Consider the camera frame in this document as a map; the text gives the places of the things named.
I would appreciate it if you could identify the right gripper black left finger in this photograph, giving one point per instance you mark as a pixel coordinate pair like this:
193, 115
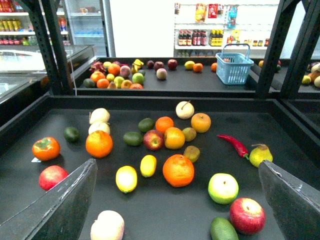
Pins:
60, 213

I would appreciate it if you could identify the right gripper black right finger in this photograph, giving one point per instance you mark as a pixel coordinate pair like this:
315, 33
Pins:
295, 204

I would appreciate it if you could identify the yellow lemon small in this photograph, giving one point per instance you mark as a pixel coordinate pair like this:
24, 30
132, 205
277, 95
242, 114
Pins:
148, 165

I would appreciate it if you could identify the red apple left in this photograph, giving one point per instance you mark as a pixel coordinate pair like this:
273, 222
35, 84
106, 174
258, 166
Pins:
51, 176

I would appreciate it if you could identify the red apple right front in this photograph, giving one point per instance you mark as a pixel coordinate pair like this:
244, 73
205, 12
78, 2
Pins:
247, 216

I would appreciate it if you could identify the white peach front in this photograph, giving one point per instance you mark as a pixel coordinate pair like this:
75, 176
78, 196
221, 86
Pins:
109, 225

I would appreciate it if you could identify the white peach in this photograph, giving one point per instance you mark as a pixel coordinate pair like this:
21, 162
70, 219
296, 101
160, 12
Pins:
109, 225
99, 126
99, 115

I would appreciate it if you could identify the yellow pear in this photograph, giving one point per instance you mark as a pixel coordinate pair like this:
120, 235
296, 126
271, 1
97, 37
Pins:
260, 153

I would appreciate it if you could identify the orange persimmon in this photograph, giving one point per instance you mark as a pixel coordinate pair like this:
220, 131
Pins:
46, 149

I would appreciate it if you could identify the green apple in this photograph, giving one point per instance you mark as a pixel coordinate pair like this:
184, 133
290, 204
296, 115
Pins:
138, 78
223, 188

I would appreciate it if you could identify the green avocado front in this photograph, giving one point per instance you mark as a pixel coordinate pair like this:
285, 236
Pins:
222, 229

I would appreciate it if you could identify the green avocado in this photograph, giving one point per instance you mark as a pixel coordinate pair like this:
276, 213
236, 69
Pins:
133, 138
222, 229

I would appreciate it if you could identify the large orange left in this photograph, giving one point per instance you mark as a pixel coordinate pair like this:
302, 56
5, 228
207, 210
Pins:
99, 144

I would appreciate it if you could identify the large orange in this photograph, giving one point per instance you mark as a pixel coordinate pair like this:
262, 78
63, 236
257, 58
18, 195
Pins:
99, 144
178, 171

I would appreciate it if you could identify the dark green lime left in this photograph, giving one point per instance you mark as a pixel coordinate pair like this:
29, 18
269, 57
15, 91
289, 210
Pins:
71, 134

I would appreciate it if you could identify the red chili pepper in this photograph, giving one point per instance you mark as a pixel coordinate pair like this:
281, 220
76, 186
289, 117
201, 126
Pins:
239, 147

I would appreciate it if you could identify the white peach lower left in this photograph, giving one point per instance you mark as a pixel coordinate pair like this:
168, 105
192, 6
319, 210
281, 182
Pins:
99, 126

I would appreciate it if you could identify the green avocado centre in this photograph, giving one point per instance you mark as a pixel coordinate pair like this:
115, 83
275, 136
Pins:
133, 138

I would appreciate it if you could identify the white peach upper left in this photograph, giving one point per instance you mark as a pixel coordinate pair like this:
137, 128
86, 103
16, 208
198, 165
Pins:
99, 115

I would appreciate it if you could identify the brown kiwi lower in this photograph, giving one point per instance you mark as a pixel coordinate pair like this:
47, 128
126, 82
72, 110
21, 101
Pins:
192, 153

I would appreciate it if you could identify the brown kiwi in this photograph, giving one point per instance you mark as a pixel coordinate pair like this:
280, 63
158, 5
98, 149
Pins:
192, 153
189, 134

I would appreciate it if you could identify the red yellow apple centre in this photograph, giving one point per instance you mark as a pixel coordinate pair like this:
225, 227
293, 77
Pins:
153, 140

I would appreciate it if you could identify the large orange front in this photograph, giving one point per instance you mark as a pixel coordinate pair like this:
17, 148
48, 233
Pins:
178, 171

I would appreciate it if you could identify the green lime centre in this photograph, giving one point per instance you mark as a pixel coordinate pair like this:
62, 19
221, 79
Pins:
146, 125

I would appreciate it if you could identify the golden apple back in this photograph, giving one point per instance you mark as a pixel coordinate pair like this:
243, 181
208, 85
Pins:
201, 122

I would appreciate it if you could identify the brown kiwi upper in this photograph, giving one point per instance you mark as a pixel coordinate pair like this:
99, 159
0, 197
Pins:
189, 134

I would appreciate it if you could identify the yellow orange apple centre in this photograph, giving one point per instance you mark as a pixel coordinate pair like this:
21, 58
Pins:
174, 138

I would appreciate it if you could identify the small orange centre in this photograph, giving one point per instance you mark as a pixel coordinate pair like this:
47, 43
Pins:
163, 123

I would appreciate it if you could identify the white asian pear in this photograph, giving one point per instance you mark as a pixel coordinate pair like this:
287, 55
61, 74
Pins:
184, 110

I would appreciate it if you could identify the far dragon fruit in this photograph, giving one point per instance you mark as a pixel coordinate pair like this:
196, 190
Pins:
97, 66

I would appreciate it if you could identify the small blue basket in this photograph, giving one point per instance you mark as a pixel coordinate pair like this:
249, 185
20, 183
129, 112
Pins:
233, 67

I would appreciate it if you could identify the far green apple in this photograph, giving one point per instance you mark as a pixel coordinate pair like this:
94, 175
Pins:
138, 78

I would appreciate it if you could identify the far bananas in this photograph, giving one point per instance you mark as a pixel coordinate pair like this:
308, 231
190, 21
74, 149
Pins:
136, 65

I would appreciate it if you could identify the far orange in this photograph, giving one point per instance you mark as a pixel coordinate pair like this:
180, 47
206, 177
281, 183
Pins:
197, 67

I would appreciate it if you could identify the far peach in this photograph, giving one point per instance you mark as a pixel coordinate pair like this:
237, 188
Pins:
161, 74

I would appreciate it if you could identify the far dark red apple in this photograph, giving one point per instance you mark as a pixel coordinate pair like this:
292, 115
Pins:
172, 64

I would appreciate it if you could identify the black metal shelf frame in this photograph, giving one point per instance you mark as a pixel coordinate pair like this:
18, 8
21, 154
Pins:
155, 210

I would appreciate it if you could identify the white back wall shelf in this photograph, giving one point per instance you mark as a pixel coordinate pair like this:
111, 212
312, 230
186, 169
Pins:
204, 27

